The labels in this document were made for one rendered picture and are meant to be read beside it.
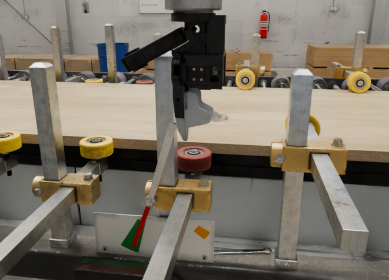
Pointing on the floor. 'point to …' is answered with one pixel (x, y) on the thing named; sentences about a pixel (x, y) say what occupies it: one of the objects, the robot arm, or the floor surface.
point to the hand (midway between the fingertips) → (181, 133)
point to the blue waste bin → (121, 49)
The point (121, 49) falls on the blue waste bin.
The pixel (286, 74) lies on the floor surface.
